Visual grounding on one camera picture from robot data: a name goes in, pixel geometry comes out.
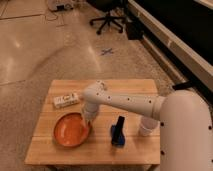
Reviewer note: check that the blue and black stapler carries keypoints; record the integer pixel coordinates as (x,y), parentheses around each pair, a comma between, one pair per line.
(117,136)

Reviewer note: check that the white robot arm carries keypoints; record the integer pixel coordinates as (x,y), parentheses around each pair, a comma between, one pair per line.
(186,124)

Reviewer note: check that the white labelled bottle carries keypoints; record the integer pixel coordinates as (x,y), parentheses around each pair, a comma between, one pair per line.
(66,100)

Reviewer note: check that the black office chair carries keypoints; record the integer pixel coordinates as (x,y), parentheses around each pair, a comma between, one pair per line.
(107,6)

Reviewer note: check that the wooden table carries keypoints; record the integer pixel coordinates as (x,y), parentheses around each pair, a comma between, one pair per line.
(88,145)

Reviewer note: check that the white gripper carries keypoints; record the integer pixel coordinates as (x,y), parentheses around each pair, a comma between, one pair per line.
(90,111)

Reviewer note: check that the orange ceramic bowl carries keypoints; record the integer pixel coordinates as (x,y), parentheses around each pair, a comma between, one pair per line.
(71,130)

